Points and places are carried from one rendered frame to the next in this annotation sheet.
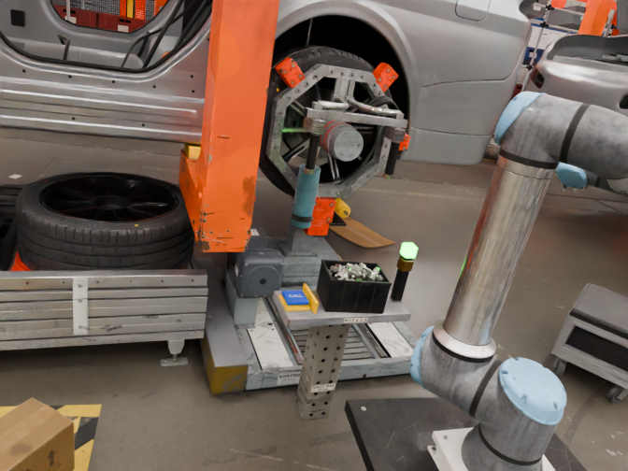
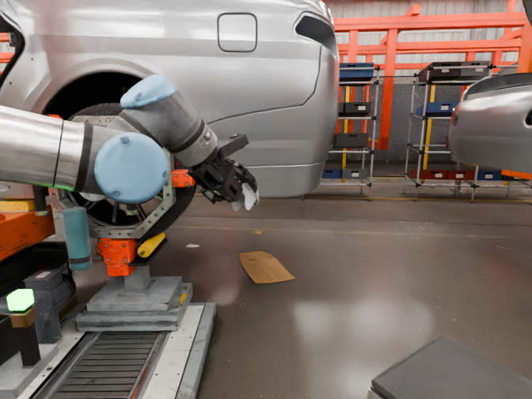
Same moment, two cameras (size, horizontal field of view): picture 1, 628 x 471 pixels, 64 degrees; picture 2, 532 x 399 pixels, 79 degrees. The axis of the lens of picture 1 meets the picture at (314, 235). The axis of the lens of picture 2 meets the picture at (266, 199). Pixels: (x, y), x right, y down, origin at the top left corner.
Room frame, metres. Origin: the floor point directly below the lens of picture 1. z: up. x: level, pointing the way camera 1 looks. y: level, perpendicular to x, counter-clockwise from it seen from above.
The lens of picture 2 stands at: (1.07, -1.18, 1.07)
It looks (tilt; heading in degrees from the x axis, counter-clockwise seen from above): 12 degrees down; 23
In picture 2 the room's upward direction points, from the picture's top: straight up
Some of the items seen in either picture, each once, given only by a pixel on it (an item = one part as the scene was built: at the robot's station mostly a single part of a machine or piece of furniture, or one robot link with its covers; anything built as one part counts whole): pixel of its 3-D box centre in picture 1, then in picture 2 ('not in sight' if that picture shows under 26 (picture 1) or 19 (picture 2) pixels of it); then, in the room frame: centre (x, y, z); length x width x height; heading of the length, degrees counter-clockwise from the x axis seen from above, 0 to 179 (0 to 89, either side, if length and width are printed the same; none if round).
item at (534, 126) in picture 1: (488, 262); not in sight; (1.04, -0.40, 0.84); 0.17 x 0.15 x 0.75; 55
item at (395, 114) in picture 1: (375, 99); not in sight; (2.04, -0.14, 1.03); 0.19 x 0.18 x 0.11; 24
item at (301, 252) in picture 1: (300, 232); (136, 271); (2.27, 0.07, 0.32); 0.40 x 0.30 x 0.28; 114
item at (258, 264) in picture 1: (249, 270); (47, 311); (1.90, 0.25, 0.26); 0.42 x 0.18 x 0.35; 24
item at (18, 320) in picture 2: (405, 264); (24, 317); (1.52, -0.31, 0.59); 0.04 x 0.04 x 0.04; 24
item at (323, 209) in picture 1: (314, 211); (123, 252); (2.15, 0.02, 0.48); 0.16 x 0.12 x 0.17; 24
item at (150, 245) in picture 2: (335, 202); (152, 242); (2.26, -0.07, 0.51); 0.29 x 0.06 x 0.06; 24
